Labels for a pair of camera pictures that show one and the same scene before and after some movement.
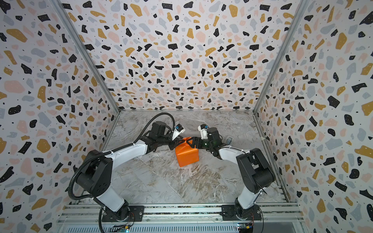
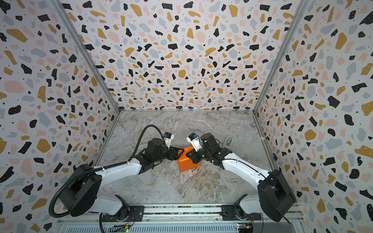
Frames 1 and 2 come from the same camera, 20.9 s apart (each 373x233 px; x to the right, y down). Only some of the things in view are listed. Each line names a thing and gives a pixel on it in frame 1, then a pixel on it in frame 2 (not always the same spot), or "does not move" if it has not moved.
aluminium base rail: (79, 218) does not move
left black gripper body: (166, 140) -> (157, 159)
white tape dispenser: (228, 140) does not move
